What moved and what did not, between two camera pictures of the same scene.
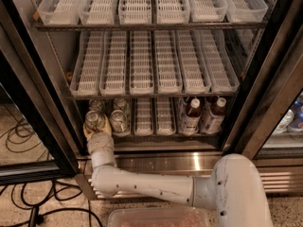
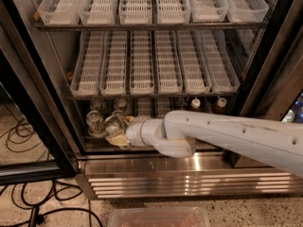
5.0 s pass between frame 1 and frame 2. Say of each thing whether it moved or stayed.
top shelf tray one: stayed
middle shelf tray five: stayed
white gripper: moved
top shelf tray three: stayed
